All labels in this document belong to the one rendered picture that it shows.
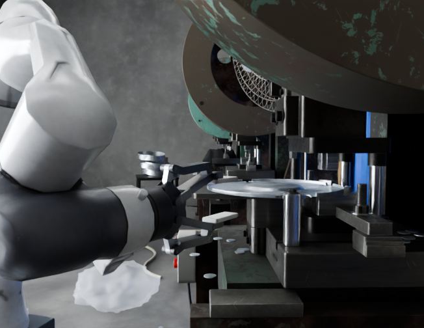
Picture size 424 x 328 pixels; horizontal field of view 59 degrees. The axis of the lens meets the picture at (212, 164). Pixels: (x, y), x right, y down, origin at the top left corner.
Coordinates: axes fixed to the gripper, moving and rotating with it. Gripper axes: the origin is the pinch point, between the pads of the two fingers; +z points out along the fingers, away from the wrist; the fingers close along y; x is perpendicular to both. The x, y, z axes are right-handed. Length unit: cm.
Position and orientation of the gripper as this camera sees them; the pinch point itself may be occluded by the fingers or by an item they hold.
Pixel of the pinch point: (222, 198)
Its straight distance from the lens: 67.4
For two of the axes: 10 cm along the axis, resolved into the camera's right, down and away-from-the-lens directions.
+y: -0.1, -10.0, -0.5
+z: 5.9, -0.5, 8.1
